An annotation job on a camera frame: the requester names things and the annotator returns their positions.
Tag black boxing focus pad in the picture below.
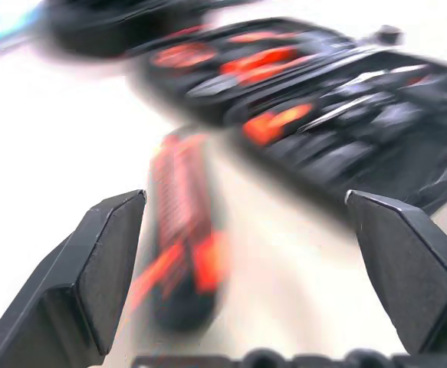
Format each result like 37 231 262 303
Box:
44 0 224 59

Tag black orange bit holder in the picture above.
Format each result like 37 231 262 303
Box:
148 132 228 333

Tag orange handled slim screwdriver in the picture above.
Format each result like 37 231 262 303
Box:
242 94 391 146

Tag black tool case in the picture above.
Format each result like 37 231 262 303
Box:
129 17 447 215

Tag orange handled pliers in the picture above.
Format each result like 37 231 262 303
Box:
186 45 318 99

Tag orange utility knife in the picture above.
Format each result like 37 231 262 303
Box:
226 31 297 44

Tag silver metal tool shaft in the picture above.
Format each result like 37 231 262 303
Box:
347 64 429 85

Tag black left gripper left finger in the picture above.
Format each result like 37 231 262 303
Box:
0 189 148 368

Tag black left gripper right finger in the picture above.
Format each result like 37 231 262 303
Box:
344 189 447 357

